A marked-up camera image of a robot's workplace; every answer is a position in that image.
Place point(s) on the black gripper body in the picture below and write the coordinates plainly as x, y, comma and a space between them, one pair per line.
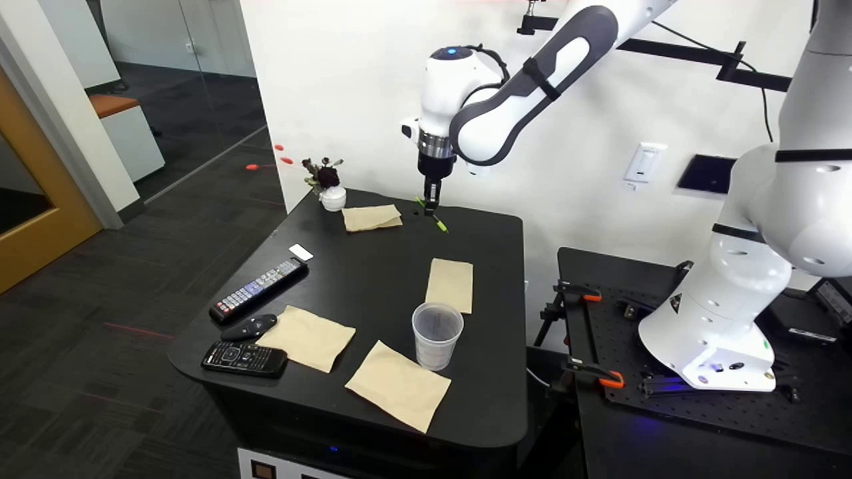
437, 160

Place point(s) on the green pen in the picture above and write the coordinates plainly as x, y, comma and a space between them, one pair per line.
441, 226

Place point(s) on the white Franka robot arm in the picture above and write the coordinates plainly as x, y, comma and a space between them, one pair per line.
735, 293

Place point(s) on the clear plastic cup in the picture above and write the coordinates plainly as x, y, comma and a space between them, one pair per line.
437, 337

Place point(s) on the beige paper napkin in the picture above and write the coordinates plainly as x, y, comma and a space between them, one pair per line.
373, 220
306, 339
395, 386
450, 285

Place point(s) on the round white vase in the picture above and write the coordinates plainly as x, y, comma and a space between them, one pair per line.
333, 197

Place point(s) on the dark red flower bouquet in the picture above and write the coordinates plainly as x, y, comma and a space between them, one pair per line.
325, 170

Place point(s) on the small white eraser block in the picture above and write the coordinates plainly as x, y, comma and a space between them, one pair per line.
302, 254

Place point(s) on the long black remote control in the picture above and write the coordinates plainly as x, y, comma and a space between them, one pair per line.
257, 292

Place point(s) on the black perforated breadboard plate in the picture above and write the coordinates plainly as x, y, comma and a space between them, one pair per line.
622, 276

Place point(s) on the small black remote control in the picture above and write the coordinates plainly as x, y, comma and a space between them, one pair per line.
252, 327

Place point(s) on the wide black remote control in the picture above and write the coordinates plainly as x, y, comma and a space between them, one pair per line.
244, 359

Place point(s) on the white cabinet wooden top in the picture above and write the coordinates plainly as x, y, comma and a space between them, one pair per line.
134, 137

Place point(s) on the white table control panel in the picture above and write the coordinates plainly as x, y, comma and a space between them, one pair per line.
282, 467

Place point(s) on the yellow wooden door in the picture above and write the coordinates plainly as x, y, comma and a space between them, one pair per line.
35, 213

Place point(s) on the black computer keyboard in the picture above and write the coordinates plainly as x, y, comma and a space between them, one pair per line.
833, 302

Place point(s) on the white wall switch plate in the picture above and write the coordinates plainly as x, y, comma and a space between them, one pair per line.
644, 166

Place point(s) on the black wall screen panel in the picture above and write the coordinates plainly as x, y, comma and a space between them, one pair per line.
707, 174

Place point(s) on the black wall mount bar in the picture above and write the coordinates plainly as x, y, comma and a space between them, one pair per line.
692, 55

